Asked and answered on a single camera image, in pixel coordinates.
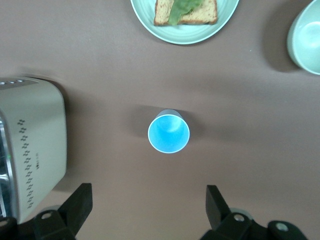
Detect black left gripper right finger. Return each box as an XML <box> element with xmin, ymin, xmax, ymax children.
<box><xmin>199</xmin><ymin>184</ymin><xmax>270</xmax><ymax>240</ymax></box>

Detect beige and chrome toaster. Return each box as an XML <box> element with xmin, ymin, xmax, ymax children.
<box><xmin>0</xmin><ymin>76</ymin><xmax>68</xmax><ymax>225</ymax></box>

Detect pale green plate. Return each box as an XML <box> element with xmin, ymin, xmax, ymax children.
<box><xmin>129</xmin><ymin>0</ymin><xmax>240</xmax><ymax>45</ymax></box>

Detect green lettuce leaf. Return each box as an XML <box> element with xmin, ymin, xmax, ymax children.
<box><xmin>166</xmin><ymin>0</ymin><xmax>204</xmax><ymax>26</ymax></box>

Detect light blue plastic cup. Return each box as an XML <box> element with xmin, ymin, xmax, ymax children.
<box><xmin>147</xmin><ymin>108</ymin><xmax>191</xmax><ymax>155</ymax></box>

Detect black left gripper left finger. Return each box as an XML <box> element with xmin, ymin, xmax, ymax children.
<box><xmin>31</xmin><ymin>183</ymin><xmax>93</xmax><ymax>240</ymax></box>

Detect toast slice under lettuce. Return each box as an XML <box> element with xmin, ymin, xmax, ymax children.
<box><xmin>153</xmin><ymin>0</ymin><xmax>218</xmax><ymax>27</ymax></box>

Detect pale green bowl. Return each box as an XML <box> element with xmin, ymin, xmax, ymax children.
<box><xmin>286</xmin><ymin>0</ymin><xmax>320</xmax><ymax>76</ymax></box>

